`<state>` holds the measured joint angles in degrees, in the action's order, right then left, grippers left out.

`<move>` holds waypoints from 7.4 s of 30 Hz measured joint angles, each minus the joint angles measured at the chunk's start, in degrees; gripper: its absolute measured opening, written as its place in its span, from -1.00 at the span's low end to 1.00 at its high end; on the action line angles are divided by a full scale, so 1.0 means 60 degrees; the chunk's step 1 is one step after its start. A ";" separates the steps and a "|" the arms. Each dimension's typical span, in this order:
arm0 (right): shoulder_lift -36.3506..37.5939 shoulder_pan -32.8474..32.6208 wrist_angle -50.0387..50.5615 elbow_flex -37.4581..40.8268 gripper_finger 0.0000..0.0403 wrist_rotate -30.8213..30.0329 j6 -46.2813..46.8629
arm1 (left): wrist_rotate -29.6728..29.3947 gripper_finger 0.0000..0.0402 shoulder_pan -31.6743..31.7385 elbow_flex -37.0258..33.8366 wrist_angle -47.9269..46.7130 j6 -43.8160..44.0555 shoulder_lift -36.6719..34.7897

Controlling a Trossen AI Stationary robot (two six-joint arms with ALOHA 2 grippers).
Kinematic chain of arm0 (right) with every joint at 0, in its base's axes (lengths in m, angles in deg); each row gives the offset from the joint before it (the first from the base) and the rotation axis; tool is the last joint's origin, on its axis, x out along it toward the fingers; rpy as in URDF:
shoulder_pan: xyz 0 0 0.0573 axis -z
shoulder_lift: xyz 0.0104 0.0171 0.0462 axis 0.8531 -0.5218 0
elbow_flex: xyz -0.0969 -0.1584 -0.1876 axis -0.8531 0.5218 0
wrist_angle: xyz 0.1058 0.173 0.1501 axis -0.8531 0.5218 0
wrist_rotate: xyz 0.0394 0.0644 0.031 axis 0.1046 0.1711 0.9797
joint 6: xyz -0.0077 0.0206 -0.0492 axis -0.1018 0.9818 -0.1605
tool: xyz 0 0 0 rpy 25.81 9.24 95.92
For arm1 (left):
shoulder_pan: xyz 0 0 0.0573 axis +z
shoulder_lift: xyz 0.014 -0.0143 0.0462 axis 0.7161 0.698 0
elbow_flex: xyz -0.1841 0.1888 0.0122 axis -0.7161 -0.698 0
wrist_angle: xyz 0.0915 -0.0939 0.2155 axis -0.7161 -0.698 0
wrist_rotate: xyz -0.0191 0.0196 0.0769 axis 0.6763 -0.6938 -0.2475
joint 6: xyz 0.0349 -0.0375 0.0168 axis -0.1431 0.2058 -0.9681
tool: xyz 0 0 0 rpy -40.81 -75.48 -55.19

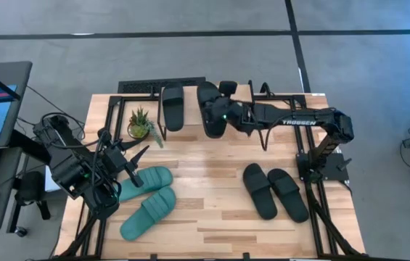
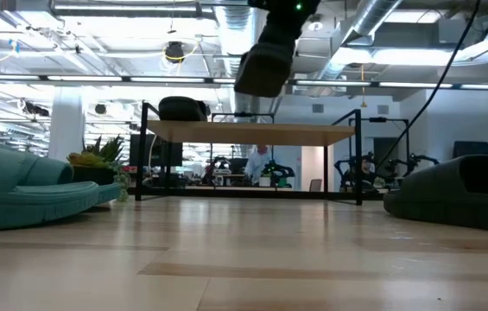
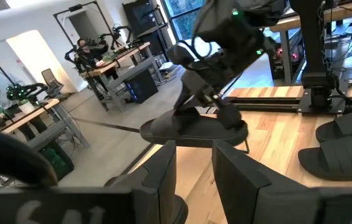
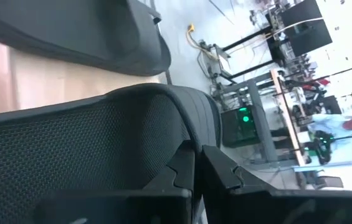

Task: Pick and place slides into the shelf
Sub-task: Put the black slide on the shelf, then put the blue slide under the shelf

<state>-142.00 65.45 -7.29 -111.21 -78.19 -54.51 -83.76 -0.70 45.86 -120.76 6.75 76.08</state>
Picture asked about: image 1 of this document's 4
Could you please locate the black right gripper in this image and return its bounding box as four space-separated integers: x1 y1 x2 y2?
204 96 250 133

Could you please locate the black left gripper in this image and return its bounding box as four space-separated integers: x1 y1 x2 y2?
95 128 151 189

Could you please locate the black rubber slide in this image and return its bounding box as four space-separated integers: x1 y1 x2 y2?
266 168 310 224
196 81 229 139
161 83 186 132
242 162 279 221

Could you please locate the green rubber slide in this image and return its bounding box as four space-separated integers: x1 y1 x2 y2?
119 186 176 242
112 165 173 203

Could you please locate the potted succulent plant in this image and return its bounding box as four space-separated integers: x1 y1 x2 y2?
127 106 165 149

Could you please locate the black floor grille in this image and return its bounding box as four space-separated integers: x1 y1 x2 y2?
118 76 207 94

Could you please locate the wooden shelf black metal frame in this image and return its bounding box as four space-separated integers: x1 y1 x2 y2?
156 80 258 141

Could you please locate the black right arm loop cable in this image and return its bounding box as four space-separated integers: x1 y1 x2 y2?
257 114 292 152

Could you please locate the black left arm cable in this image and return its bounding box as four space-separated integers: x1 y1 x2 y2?
41 111 118 150

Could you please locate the thin black floor cable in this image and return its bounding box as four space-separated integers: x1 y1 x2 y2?
15 85 60 120

